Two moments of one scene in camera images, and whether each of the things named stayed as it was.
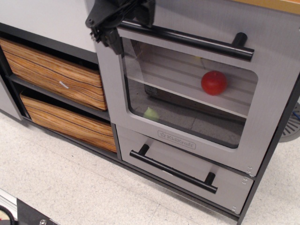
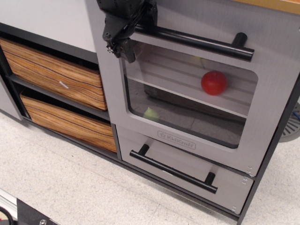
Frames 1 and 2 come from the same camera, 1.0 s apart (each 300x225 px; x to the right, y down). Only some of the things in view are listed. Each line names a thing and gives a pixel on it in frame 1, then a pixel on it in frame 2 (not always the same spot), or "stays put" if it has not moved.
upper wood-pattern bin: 76,81 stays put
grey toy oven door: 223,108 stays put
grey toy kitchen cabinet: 194,100 stays put
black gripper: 109,14 -> 122,16
